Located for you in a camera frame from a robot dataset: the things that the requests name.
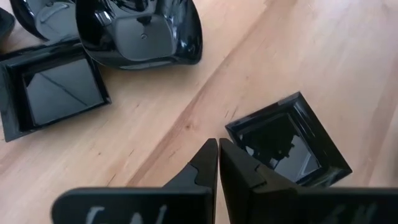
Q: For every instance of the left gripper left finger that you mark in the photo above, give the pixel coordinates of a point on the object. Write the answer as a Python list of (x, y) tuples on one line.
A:
[(155, 205)]

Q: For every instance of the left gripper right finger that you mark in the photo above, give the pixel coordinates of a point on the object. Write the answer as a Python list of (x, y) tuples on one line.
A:
[(264, 202)]

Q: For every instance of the black square mini plate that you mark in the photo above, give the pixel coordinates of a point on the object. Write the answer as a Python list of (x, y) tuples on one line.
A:
[(62, 90), (298, 130)]

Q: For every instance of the black teardrop mini plate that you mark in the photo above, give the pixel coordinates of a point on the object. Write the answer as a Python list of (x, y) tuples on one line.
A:
[(56, 25)]

